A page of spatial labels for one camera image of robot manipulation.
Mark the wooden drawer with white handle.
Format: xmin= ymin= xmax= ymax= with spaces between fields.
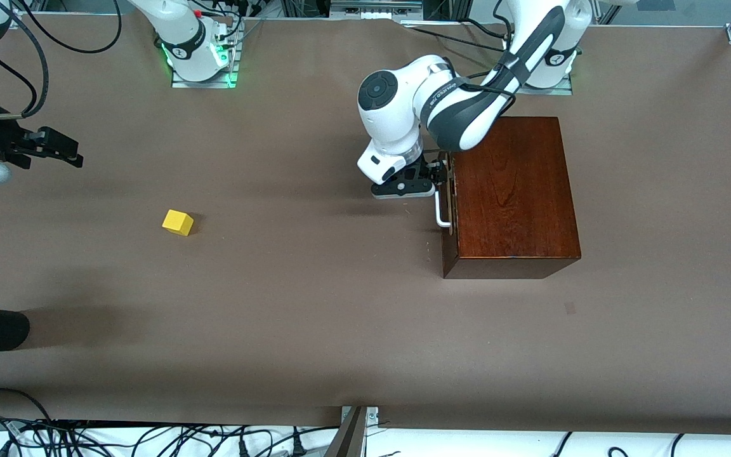
xmin=434 ymin=152 xmax=456 ymax=235

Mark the yellow cube block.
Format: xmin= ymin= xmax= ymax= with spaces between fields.
xmin=162 ymin=209 xmax=194 ymax=237

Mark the dark brown wooden cabinet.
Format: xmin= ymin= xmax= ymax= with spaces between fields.
xmin=442 ymin=116 xmax=582 ymax=280

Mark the grey metal box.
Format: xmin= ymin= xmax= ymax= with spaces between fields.
xmin=329 ymin=0 xmax=423 ymax=19

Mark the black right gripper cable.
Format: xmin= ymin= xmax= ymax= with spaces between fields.
xmin=0 ymin=0 xmax=49 ymax=119

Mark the black looping right arm cable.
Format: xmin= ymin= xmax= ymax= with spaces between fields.
xmin=16 ymin=0 xmax=122 ymax=54

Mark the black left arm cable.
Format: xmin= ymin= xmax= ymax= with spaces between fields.
xmin=464 ymin=0 xmax=520 ymax=97

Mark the black cable on table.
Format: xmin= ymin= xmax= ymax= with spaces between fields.
xmin=404 ymin=19 xmax=507 ymax=55

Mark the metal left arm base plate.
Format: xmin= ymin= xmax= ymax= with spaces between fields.
xmin=518 ymin=76 xmax=574 ymax=96

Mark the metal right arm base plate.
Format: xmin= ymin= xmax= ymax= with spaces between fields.
xmin=171 ymin=22 xmax=240 ymax=89

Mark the metal bracket with dark strut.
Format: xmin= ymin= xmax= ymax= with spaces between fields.
xmin=324 ymin=406 xmax=379 ymax=457

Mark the tangled black cable bundle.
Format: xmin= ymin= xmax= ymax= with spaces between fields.
xmin=0 ymin=387 xmax=341 ymax=457

